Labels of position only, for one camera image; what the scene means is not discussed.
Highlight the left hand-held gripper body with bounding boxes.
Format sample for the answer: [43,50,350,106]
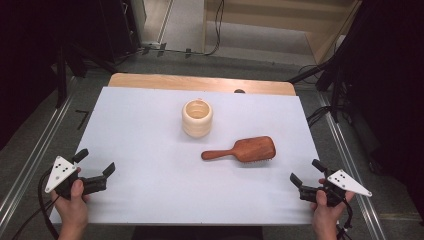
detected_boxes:
[44,155,108,201]

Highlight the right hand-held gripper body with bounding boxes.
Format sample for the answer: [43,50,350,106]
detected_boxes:
[298,168,373,208]

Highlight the wooden paddle hairbrush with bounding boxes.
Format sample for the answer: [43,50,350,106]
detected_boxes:
[200,135,277,164]

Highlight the cream ribbed cup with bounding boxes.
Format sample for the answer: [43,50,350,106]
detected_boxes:
[181,98,214,139]

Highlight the person's right hand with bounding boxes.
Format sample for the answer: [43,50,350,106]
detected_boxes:
[310,177,356,236]

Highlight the person's left hand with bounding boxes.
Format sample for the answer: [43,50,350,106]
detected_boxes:
[50,167,91,234]

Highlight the white table cover sheet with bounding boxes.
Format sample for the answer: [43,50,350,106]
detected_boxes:
[49,86,324,227]

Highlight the black metal stand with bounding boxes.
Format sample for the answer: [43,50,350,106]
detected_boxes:
[54,42,118,109]

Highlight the black tripod stand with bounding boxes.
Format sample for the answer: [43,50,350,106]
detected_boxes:
[287,49,352,124]

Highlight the dark cloth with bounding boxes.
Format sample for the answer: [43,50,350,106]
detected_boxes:
[131,225,264,240]

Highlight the black curtain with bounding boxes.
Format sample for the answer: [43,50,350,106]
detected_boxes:
[328,0,424,218]

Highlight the wooden table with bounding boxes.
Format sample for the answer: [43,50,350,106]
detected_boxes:
[107,72,297,97]

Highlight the black cabinet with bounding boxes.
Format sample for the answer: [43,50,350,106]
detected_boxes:
[98,0,142,63]

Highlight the beige wooden partition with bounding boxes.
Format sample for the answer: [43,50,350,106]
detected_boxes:
[202,0,363,65]

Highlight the metal floor rail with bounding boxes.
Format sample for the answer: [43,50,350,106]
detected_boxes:
[315,92,388,240]
[0,78,79,231]

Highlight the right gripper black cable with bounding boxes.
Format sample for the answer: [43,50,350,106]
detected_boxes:
[335,190,355,240]

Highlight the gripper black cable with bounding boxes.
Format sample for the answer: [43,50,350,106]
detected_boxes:
[335,190,355,240]
[11,169,62,240]

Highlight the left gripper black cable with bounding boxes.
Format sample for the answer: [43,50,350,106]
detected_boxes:
[11,169,62,240]

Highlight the black floor cables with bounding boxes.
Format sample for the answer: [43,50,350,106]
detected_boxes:
[305,105,334,128]

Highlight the hanging black cable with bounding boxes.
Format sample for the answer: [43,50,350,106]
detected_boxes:
[186,0,226,57]

